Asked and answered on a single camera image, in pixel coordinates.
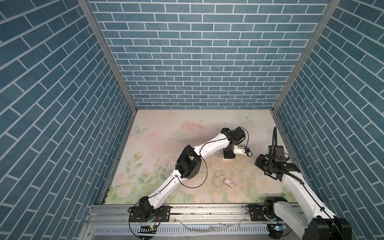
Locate red staple box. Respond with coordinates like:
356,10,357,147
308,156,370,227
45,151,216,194
224,178,235,188

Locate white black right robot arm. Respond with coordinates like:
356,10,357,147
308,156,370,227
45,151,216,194
255,145,352,240

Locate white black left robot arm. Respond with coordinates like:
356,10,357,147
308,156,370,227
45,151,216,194
137,127,247,219

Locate empty clear staple tray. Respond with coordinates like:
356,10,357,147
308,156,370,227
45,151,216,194
213,170,226,178

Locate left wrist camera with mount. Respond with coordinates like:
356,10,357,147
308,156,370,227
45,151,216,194
234,145,253,157

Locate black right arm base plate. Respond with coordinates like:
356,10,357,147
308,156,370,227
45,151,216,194
246,204,275,222

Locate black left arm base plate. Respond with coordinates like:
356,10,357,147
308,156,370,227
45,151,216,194
128,206,171,223

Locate aluminium front rail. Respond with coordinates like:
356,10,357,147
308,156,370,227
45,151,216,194
79,203,302,240

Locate aluminium corner post right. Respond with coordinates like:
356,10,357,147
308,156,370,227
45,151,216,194
272,0,343,113

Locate aluminium corner post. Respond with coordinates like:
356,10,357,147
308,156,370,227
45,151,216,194
272,0,343,113
77,0,138,113

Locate aluminium corner post left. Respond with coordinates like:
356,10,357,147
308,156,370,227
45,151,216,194
77,0,138,113

